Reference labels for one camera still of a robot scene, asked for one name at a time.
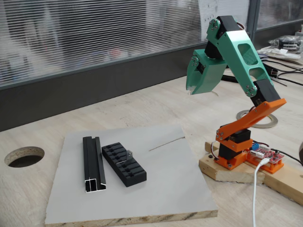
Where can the wooden base plank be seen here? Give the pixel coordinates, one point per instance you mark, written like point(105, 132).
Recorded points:
point(227, 176)

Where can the dark round object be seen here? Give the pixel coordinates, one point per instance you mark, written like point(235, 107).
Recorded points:
point(301, 153)

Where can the printed paper sheet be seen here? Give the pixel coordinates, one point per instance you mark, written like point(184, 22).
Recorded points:
point(213, 9)

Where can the grey laminated board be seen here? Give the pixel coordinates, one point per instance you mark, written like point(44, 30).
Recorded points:
point(165, 179)

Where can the short black aluminium profile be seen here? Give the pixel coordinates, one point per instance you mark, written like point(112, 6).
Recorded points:
point(91, 163)

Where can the small wooden block with screws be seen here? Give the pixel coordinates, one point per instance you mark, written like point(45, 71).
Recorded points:
point(207, 145)

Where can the black slotted holder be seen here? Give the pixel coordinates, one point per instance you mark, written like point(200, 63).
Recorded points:
point(132, 176)

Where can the red controller circuit board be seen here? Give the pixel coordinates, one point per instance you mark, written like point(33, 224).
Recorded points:
point(272, 156)

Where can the white packaging pile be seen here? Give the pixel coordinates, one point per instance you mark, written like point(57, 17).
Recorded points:
point(284, 55)

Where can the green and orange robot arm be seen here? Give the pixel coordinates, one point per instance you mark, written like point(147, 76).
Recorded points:
point(233, 40)

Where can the long wooden plank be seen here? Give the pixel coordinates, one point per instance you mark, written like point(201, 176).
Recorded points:
point(288, 184)

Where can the small grey metal bracket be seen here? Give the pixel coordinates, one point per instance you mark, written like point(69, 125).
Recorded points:
point(129, 154)

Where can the green gripper with servo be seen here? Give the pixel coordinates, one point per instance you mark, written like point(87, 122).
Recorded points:
point(211, 75)

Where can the long black aluminium profile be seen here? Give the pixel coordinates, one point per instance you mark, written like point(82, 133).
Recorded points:
point(273, 72)

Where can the clear plastic bag with parts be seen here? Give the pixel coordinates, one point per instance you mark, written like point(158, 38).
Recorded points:
point(286, 43)

